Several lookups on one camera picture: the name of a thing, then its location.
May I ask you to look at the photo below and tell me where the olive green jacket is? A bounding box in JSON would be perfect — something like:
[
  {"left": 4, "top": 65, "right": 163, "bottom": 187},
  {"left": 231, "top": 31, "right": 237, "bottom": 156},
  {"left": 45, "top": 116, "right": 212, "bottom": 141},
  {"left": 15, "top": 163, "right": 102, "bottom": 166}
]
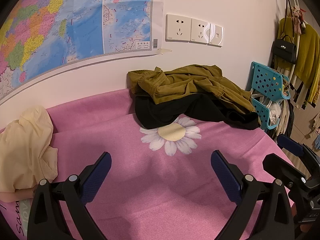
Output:
[{"left": 128, "top": 64, "right": 255, "bottom": 113}]

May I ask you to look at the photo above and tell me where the cream yellow garment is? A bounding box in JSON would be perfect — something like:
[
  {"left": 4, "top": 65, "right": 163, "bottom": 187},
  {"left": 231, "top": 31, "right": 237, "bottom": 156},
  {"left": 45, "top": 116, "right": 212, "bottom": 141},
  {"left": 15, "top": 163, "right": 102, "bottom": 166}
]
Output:
[{"left": 1, "top": 106, "right": 58, "bottom": 193}]

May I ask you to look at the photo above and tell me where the mustard yellow hanging sweater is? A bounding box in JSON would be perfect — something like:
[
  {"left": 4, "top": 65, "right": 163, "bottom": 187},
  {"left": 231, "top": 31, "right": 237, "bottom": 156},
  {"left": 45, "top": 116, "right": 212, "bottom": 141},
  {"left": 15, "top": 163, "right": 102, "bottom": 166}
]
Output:
[{"left": 274, "top": 17, "right": 319, "bottom": 105}]

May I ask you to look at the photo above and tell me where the pink daisy bed sheet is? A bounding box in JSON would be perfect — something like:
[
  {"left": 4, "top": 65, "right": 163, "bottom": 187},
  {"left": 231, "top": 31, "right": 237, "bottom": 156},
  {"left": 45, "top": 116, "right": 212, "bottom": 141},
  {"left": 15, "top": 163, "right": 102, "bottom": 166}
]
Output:
[{"left": 0, "top": 88, "right": 298, "bottom": 240}]

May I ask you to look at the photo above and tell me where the black garment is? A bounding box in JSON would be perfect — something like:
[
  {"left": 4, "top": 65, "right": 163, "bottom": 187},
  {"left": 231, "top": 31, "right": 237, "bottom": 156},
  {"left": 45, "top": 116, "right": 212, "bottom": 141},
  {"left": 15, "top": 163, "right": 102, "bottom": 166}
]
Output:
[{"left": 131, "top": 87, "right": 261, "bottom": 130}]

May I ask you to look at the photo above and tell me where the black handbag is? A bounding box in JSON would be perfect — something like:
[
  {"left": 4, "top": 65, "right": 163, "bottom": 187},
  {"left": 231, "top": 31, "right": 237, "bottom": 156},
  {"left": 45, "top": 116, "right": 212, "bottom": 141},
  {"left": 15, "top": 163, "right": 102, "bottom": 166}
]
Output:
[{"left": 272, "top": 35, "right": 297, "bottom": 64}]

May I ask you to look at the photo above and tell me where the plush toy ornament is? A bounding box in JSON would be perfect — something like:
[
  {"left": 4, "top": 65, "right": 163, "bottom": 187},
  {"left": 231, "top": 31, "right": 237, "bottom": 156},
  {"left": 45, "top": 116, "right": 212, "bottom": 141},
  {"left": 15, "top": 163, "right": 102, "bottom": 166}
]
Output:
[{"left": 291, "top": 5, "right": 306, "bottom": 35}]

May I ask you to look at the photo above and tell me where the white wall socket middle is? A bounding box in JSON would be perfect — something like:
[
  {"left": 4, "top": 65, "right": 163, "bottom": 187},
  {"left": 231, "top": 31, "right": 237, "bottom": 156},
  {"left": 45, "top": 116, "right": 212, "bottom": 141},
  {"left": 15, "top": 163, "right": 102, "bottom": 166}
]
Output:
[{"left": 190, "top": 18, "right": 210, "bottom": 44}]

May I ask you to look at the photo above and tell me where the white wall socket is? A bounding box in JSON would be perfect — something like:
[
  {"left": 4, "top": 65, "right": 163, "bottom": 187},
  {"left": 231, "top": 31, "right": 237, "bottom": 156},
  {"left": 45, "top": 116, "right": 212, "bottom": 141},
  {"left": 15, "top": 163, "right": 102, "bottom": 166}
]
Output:
[
  {"left": 165, "top": 14, "right": 191, "bottom": 42},
  {"left": 190, "top": 18, "right": 210, "bottom": 44}
]

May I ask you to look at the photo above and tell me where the white wall socket left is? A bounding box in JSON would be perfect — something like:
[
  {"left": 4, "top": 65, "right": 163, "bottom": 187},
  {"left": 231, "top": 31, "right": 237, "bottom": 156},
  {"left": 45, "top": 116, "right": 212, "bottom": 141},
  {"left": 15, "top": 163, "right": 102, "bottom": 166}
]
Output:
[{"left": 165, "top": 14, "right": 191, "bottom": 42}]

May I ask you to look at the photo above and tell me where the colourful wall map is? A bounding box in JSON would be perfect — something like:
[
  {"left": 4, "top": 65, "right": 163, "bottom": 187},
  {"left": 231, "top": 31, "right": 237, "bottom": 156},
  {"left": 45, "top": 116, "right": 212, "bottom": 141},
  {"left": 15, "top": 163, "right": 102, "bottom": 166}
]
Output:
[{"left": 1, "top": 0, "right": 152, "bottom": 97}]

